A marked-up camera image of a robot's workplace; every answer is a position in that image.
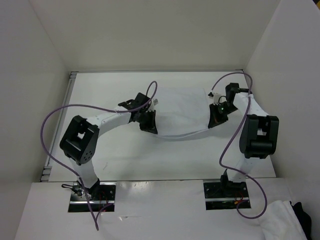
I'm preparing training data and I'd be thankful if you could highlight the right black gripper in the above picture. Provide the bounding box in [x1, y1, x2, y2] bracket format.
[208, 102, 238, 129]

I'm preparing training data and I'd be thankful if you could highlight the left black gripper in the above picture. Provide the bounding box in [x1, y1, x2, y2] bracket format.
[137, 109, 158, 135]

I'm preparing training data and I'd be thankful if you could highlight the white skirt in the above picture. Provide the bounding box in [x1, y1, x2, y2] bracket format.
[154, 87, 210, 139]

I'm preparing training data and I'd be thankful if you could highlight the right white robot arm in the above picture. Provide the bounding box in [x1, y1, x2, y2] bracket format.
[208, 83, 279, 197]

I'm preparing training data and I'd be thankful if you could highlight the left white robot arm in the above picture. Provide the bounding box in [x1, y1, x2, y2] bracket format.
[59, 93, 158, 200]

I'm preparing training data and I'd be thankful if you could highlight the white folded cloth pile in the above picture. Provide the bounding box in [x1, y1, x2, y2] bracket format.
[258, 200, 307, 240]

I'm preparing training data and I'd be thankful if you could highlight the dark navy cloth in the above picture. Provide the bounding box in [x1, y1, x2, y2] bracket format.
[291, 202, 312, 240]

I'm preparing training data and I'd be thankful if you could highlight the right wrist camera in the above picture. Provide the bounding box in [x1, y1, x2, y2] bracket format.
[208, 92, 222, 105]

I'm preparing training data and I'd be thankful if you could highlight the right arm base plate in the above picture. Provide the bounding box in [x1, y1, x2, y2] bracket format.
[203, 180, 251, 211]

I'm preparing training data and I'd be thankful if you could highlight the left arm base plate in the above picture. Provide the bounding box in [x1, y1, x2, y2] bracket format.
[61, 182, 117, 213]

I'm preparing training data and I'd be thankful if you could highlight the aluminium table edge rail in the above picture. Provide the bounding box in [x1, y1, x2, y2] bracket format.
[39, 71, 78, 183]

